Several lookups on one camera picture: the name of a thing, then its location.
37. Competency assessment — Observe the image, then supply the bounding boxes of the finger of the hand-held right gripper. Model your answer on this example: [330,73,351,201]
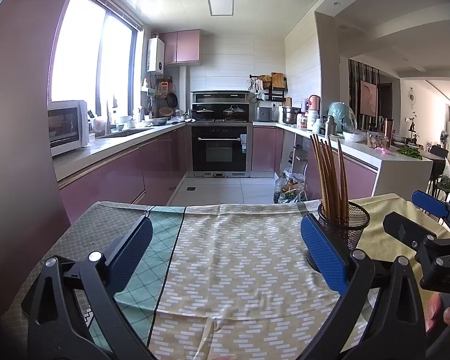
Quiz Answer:
[382,212,438,256]
[412,190,450,229]

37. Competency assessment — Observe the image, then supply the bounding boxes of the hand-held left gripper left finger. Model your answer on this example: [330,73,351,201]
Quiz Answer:
[21,215,154,360]

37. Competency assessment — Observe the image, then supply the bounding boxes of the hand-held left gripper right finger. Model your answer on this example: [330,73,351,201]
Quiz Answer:
[300,214,427,360]

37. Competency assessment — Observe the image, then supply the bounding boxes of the black mesh holder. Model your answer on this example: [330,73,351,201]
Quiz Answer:
[306,199,371,273]

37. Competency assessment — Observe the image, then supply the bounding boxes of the bunch of wooden chopsticks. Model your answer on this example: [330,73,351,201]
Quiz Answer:
[310,134,349,226]

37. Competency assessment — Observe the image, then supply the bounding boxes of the person's right hand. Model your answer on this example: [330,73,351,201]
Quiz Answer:
[424,293,450,334]

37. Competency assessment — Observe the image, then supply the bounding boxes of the yellow cloth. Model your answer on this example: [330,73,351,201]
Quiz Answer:
[350,193,450,308]

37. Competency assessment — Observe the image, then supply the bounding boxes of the green vegetables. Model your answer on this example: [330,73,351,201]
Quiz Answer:
[396,146,424,161]

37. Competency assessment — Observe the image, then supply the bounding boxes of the pink island cabinets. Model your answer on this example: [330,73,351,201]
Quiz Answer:
[305,145,380,202]

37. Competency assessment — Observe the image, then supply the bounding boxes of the plastic bags on floor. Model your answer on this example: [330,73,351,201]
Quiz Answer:
[272,172,308,204]

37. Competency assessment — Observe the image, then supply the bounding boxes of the potted plant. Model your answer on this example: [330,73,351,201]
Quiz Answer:
[408,112,421,144]

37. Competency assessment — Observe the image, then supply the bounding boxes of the clear food container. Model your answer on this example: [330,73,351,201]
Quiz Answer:
[367,131,389,149]

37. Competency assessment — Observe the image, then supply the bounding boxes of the brown tumbler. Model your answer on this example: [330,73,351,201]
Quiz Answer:
[384,117,395,147]

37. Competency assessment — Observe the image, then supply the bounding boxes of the long pink base cabinets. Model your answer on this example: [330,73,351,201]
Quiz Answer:
[58,125,191,226]

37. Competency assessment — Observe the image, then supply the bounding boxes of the patterned beige teal tablecloth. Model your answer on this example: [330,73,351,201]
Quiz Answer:
[0,199,376,360]

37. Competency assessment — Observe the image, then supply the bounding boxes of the white bowl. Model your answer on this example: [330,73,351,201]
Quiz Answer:
[343,130,368,143]

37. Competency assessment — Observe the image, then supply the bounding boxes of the narrow pink base cabinet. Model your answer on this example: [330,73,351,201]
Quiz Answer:
[252,125,286,175]

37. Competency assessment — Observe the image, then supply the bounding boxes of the green countertop appliance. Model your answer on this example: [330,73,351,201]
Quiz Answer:
[328,101,357,133]

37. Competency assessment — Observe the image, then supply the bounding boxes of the wooden slat partition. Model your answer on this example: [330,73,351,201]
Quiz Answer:
[347,59,382,132]

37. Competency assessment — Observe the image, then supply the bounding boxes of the built-in black oven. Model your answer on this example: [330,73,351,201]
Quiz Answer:
[190,123,253,178]

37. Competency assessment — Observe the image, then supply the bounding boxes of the steel faucet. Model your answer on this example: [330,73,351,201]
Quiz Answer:
[104,99,115,136]

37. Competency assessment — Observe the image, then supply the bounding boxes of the steel stockpot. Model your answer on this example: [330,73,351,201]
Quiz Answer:
[281,106,302,125]

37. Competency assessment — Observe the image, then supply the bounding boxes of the white microwave oven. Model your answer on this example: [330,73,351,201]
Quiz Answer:
[47,100,89,157]

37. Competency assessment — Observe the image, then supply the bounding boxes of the hanging kitchen pans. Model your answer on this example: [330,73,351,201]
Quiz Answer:
[156,78,179,118]

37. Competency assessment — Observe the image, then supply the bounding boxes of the grey refrigerator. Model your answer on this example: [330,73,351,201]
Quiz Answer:
[0,0,80,308]

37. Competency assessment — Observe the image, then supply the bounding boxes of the white water heater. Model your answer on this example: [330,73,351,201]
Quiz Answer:
[146,37,165,74]

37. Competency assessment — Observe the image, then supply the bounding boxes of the kitchen window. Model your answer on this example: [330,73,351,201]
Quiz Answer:
[50,0,140,106]

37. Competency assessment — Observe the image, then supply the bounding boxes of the ceiling light panel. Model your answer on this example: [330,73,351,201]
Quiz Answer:
[206,0,235,17]

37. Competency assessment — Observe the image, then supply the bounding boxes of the framed wall picture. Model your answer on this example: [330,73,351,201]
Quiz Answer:
[360,80,379,116]

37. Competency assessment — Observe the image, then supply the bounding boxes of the black wall rack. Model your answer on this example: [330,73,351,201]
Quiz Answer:
[249,72,289,103]

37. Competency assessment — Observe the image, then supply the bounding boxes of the pink wall cabinet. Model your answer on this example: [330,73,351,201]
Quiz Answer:
[158,29,202,65]

